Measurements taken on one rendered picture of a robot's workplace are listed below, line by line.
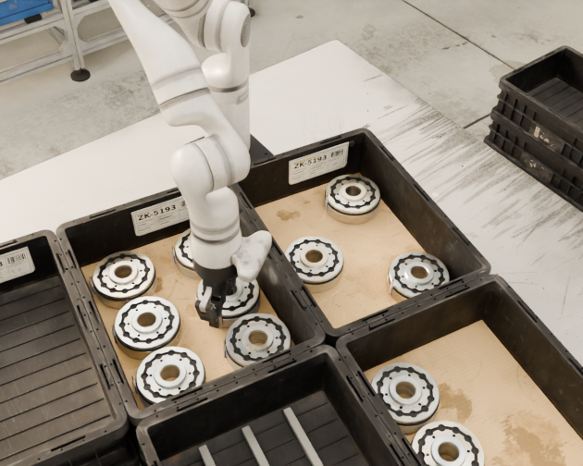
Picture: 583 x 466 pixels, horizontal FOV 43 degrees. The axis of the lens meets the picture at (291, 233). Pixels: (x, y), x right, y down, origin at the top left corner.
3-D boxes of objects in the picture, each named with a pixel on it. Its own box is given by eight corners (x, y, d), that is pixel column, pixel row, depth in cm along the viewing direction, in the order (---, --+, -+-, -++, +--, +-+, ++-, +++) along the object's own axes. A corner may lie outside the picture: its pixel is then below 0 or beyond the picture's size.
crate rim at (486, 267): (221, 181, 134) (220, 172, 132) (365, 135, 143) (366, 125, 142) (329, 349, 110) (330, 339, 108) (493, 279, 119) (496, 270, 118)
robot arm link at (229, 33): (255, -6, 135) (256, 74, 147) (205, -14, 136) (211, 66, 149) (239, 21, 129) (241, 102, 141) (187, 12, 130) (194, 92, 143)
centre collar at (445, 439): (424, 443, 105) (424, 441, 104) (454, 433, 106) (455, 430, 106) (440, 474, 102) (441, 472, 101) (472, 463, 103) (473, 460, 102)
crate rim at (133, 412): (55, 236, 124) (52, 226, 123) (221, 181, 134) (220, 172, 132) (133, 432, 100) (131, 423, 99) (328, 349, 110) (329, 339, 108)
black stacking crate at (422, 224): (225, 219, 141) (222, 175, 133) (360, 172, 150) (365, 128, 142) (327, 383, 117) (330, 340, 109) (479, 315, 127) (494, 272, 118)
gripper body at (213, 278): (204, 221, 114) (208, 261, 121) (181, 261, 109) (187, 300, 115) (250, 233, 113) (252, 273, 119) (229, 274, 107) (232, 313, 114)
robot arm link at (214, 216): (192, 255, 103) (248, 232, 107) (182, 174, 92) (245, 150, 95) (170, 224, 107) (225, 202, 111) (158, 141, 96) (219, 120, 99)
